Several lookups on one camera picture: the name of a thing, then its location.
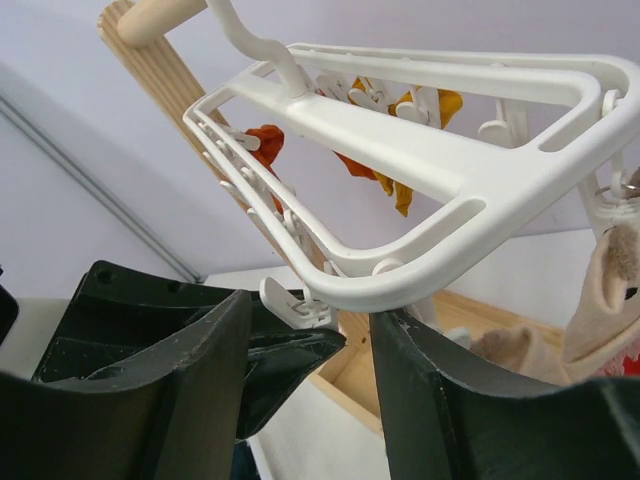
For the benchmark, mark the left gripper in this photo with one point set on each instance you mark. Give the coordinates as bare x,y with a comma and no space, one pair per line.
116,312

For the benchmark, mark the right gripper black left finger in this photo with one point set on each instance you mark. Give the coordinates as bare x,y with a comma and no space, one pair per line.
167,412

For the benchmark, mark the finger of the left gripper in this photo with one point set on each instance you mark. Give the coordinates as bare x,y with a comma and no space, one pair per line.
285,380

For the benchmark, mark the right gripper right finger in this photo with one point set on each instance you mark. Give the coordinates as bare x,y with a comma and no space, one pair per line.
449,414

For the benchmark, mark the red and beige sock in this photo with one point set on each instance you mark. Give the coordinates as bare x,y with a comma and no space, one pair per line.
602,338

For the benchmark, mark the white plastic clip hanger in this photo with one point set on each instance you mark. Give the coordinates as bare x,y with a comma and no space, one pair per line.
486,192

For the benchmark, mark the orange sock near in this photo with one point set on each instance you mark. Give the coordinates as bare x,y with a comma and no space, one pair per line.
356,169

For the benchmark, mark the orange sock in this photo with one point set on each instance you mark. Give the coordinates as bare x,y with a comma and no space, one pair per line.
272,140
356,169

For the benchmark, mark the orange sock far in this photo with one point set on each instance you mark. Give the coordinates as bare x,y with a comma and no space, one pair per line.
272,140

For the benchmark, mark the yellow sock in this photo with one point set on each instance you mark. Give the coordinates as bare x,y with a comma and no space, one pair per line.
400,122

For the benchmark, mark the wooden drying rack frame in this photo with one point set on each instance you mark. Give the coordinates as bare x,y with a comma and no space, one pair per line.
348,379

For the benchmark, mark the aluminium corner frame post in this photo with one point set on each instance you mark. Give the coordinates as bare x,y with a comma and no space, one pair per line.
96,189

